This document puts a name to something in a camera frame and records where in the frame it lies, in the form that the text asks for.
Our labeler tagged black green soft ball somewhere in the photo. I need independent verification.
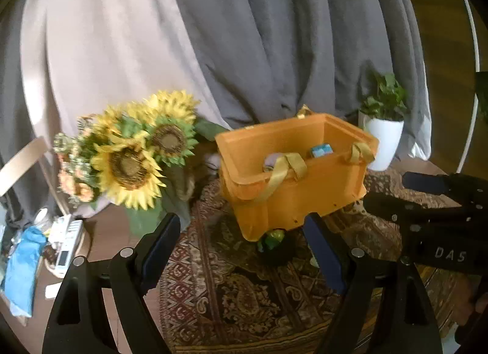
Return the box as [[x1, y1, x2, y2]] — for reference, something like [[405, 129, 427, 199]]
[[257, 229, 296, 267]]

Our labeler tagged white hoop stand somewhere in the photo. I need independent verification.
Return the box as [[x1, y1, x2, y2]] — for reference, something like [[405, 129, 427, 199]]
[[455, 0, 482, 175]]

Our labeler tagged small white remote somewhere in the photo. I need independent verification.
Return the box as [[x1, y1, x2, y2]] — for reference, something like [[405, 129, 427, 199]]
[[45, 282, 62, 300]]

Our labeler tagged white plant pot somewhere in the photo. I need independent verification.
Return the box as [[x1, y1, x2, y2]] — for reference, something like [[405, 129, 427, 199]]
[[358, 112, 404, 171]]

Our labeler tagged blue cloth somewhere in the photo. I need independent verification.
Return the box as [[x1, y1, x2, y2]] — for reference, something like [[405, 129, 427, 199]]
[[3, 226, 47, 318]]

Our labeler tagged round tray with items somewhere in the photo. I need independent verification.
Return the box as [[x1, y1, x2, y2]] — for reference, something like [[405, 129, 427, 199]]
[[45, 214, 92, 279]]

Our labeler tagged green potted plant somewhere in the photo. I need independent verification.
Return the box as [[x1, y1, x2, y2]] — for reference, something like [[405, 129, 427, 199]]
[[335, 68, 409, 123]]

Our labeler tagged orange plastic storage box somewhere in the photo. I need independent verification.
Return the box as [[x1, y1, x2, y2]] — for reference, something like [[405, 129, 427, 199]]
[[216, 114, 379, 242]]

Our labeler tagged patterned paisley rug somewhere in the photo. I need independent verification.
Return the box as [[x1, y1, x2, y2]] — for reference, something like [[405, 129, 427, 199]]
[[159, 168, 458, 353]]

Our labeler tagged grey ribbed vase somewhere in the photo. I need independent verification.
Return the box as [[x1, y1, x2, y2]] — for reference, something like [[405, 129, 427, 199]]
[[127, 166, 195, 238]]

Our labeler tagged sunflower bouquet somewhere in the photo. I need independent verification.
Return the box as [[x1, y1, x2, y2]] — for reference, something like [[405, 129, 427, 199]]
[[53, 90, 226, 211]]

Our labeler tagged grey curtain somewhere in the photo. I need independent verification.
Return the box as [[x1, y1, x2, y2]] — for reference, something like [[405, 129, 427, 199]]
[[0, 0, 434, 225]]

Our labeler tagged beige curtain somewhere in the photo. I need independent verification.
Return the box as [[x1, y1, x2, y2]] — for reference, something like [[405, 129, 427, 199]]
[[21, 0, 223, 140]]

